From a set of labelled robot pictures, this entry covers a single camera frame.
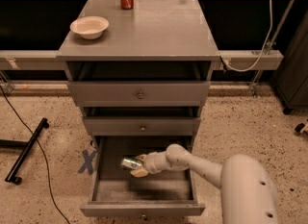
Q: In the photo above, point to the grey drawer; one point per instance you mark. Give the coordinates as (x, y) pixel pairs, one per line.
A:
(115, 192)
(138, 84)
(142, 121)

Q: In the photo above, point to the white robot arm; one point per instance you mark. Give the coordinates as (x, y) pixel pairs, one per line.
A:
(248, 195)

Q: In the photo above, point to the grey middle drawer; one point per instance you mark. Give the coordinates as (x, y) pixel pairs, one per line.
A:
(142, 121)

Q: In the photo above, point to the white bowl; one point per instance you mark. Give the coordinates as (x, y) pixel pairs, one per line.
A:
(89, 27)

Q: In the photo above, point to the green soda can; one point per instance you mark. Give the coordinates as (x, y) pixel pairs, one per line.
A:
(131, 163)

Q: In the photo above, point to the blue tape cross mark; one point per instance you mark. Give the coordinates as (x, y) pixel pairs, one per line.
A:
(87, 165)

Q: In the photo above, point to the dark grey cabinet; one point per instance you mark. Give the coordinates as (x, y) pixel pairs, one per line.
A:
(291, 78)

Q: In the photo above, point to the black metal stand leg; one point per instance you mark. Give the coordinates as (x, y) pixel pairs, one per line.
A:
(25, 147)

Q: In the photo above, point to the black caster wheel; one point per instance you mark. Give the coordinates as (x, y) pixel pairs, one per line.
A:
(302, 128)

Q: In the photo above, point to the grey metal frame rail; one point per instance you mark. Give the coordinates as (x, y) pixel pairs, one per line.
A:
(51, 60)

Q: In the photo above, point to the grey top drawer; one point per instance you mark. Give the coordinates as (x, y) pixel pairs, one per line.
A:
(138, 84)

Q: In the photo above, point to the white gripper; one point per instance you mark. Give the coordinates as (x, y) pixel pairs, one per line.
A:
(152, 162)

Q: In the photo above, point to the grey bottom drawer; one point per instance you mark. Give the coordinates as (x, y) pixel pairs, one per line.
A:
(115, 192)

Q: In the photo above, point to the grey drawer cabinet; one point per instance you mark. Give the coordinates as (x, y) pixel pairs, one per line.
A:
(153, 31)

